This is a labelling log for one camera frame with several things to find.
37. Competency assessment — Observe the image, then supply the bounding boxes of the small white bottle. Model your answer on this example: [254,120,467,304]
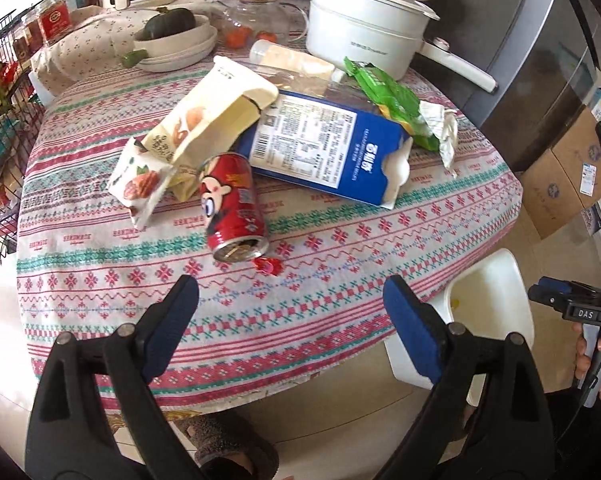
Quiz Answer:
[250,39,346,82]

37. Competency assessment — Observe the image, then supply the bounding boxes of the cream bread paper bag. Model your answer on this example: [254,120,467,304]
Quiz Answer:
[142,55,279,202]

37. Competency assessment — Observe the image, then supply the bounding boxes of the white electric cooking pot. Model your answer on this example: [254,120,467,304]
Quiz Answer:
[306,0,498,93]

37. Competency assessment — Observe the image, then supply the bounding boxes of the white tissue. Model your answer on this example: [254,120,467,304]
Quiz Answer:
[420,101,458,178]

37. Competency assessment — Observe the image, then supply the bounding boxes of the glass teapot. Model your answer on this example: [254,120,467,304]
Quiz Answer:
[219,0,309,51]

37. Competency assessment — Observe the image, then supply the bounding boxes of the dark green squash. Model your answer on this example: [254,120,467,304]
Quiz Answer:
[137,8,196,41]

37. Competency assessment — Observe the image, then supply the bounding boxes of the floral white cloth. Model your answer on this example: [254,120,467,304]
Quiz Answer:
[31,6,157,96]

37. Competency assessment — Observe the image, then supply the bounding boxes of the red soda can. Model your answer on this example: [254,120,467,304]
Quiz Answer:
[198,152,269,263]

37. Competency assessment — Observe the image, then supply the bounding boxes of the patterned tablecloth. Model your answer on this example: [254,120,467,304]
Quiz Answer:
[16,62,523,411]

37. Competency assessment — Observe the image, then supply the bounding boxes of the cardboard box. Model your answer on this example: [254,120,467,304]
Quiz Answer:
[521,107,601,238]

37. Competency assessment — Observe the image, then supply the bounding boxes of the black wire rack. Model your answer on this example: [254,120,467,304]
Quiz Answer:
[0,11,44,260]

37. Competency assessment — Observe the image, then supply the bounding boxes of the blue milk carton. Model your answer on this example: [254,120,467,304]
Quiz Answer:
[234,91,412,209]

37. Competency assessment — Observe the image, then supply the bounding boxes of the green snack bag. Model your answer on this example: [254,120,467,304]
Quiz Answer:
[344,58,439,152]

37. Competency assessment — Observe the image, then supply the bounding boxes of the dark grey refrigerator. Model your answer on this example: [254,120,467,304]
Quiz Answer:
[412,0,601,172]

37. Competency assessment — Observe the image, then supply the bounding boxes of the clear crushed plastic bottle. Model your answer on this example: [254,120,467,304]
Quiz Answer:
[252,65,379,115]

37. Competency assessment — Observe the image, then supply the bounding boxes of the brown slipper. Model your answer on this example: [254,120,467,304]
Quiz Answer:
[174,411,279,480]

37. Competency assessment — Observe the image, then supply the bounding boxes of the small nut snack packet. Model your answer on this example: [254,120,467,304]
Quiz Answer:
[107,138,177,231]

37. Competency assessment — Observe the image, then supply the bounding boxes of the stacked white bowls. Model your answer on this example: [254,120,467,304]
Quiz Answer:
[120,14,218,73]

